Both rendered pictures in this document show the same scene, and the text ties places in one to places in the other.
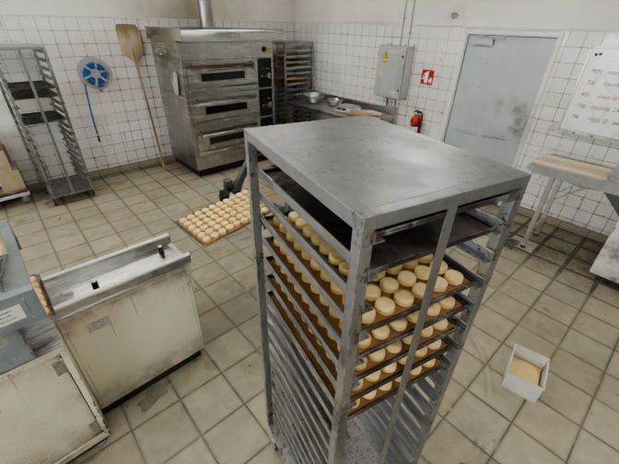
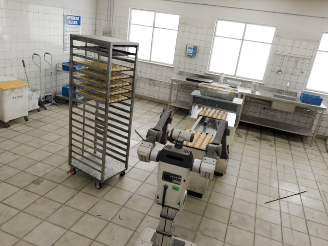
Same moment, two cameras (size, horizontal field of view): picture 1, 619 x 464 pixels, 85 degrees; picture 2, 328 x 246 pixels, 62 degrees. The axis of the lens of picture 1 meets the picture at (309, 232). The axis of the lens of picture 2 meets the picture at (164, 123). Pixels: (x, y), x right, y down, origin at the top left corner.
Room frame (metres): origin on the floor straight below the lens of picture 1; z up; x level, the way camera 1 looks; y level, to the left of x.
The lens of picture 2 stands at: (4.14, -1.10, 2.06)
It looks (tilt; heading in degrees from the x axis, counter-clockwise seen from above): 20 degrees down; 150
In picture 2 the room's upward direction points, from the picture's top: 8 degrees clockwise
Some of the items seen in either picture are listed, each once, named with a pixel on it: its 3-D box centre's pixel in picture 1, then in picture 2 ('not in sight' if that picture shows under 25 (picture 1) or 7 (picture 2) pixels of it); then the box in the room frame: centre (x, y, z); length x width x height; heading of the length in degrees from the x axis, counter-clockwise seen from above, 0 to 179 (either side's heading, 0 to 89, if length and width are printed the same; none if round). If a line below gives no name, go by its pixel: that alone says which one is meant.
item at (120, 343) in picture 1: (134, 323); (201, 155); (1.50, 1.10, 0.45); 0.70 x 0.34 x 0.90; 134
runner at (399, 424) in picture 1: (370, 386); (88, 138); (1.00, -0.32, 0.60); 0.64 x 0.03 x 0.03; 29
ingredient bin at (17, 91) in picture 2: not in sight; (6, 101); (-1.36, -1.25, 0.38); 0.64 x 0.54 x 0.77; 40
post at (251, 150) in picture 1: (262, 320); (131, 111); (1.06, 0.20, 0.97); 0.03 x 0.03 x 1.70; 29
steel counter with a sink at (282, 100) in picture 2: not in sight; (241, 100); (-0.45, 3.58, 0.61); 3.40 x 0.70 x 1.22; 42
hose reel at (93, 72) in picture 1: (102, 100); not in sight; (5.00, 2.99, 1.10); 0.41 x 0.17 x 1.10; 132
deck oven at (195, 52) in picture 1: (222, 100); not in sight; (5.66, 1.45, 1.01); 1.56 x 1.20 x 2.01; 132
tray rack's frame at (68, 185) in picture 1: (43, 126); not in sight; (4.20, 3.34, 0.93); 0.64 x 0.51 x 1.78; 45
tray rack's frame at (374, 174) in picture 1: (342, 358); (101, 111); (0.90, -0.15, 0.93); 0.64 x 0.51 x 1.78; 29
